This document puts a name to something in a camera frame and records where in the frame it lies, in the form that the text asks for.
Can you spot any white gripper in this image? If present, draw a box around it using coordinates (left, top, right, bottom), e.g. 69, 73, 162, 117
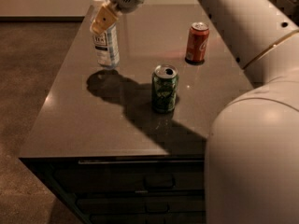
90, 0, 145, 35

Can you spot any clear plastic water bottle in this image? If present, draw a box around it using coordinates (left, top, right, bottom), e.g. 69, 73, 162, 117
90, 0, 120, 70

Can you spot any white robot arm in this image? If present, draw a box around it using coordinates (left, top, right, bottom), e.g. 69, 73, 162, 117
198, 0, 299, 224

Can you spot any green soda can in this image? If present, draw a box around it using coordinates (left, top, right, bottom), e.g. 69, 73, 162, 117
151, 64, 178, 113

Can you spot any orange soda can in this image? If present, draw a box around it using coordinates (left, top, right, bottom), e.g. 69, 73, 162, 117
185, 21, 209, 63

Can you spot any dark drawer cabinet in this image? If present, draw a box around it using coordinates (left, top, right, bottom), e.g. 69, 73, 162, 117
21, 157, 206, 224

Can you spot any dark box with snacks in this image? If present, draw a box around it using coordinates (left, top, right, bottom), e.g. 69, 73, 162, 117
269, 0, 299, 25

